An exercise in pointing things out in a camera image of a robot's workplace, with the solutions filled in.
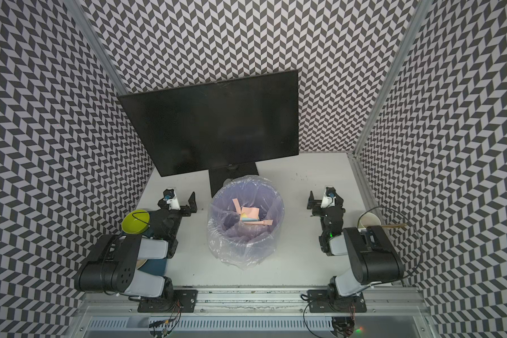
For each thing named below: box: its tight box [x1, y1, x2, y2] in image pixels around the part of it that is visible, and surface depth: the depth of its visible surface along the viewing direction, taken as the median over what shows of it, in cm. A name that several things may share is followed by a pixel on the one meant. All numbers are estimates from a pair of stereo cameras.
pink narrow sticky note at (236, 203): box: [232, 197, 242, 215], surface depth 81 cm
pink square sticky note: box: [240, 206, 260, 219], surface depth 84 cm
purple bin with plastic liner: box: [207, 174, 286, 270], surface depth 74 cm
